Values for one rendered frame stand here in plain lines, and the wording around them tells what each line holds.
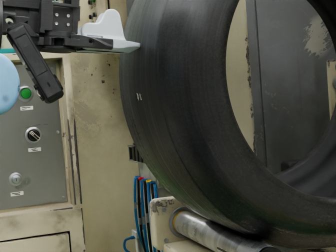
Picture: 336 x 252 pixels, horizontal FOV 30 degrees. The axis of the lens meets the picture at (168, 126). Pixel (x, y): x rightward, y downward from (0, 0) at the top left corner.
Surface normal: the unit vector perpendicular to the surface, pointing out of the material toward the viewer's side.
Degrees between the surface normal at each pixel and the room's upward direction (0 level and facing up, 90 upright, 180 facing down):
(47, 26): 90
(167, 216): 90
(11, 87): 90
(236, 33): 90
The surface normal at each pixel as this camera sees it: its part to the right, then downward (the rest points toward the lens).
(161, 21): -0.80, -0.19
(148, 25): -0.92, -0.19
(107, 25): 0.39, 0.03
